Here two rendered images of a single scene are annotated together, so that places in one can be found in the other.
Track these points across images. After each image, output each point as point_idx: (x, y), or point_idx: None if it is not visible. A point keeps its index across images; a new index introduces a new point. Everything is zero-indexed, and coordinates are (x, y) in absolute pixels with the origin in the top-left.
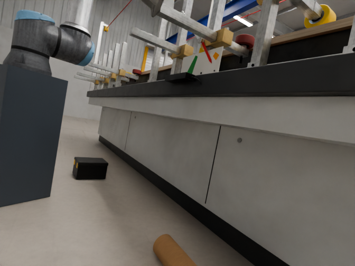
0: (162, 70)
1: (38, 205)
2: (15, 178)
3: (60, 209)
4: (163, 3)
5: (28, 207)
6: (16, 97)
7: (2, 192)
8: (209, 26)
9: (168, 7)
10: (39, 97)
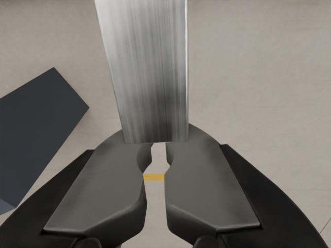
0: None
1: (75, 75)
2: (68, 105)
3: (83, 56)
4: (188, 128)
5: (82, 82)
6: (30, 165)
7: (79, 106)
8: None
9: (188, 83)
10: (3, 150)
